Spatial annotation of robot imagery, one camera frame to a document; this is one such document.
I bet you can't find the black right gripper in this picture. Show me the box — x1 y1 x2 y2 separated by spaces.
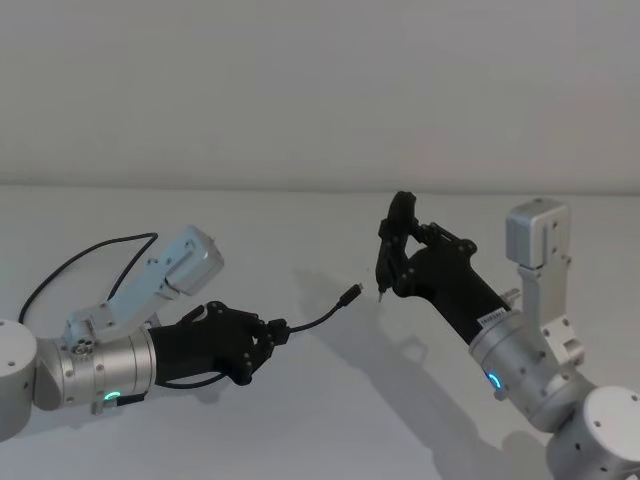
376 191 510 347

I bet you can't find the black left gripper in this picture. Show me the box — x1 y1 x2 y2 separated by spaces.
148 300 291 390

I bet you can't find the thin black cable with plug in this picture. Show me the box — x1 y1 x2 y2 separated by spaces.
279 283 363 335

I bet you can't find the white table cloth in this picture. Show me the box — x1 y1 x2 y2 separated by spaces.
0 182 640 480

